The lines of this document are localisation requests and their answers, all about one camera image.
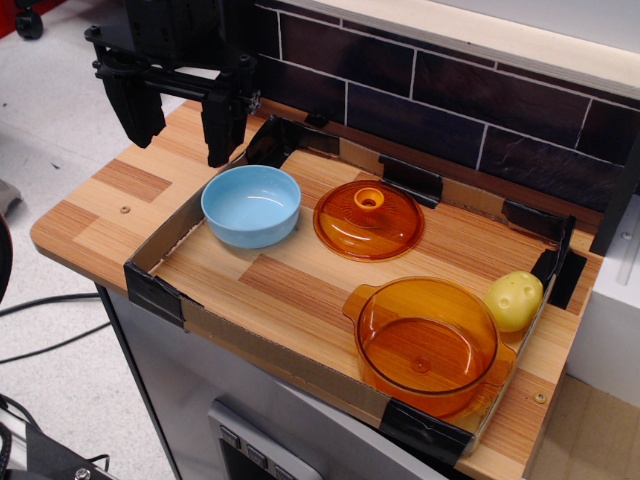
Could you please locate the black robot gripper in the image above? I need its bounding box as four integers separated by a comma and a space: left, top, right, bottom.
85, 1, 260, 167

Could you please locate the orange transparent pot lid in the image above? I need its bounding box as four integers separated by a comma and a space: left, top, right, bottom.
313, 180, 424, 262

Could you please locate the orange transparent pot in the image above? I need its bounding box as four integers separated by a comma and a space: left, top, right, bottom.
343, 277, 517, 419

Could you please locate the light blue bowl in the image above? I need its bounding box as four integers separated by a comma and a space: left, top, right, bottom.
200, 165, 302, 249

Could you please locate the black office chair base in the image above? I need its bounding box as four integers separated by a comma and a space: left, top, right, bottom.
14, 0, 44, 40

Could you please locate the grey toy oven front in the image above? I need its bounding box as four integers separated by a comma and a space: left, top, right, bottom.
207, 398, 325, 479

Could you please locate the black equipment bottom left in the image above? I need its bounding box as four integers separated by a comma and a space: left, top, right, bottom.
1, 395, 114, 480

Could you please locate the yellow toy potato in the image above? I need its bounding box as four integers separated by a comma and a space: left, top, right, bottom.
484, 271, 543, 333

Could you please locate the cardboard fence with black tape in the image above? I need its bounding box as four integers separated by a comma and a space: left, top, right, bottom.
124, 116, 601, 464

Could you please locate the black floor cable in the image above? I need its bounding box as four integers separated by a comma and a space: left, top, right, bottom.
0, 293, 112, 365

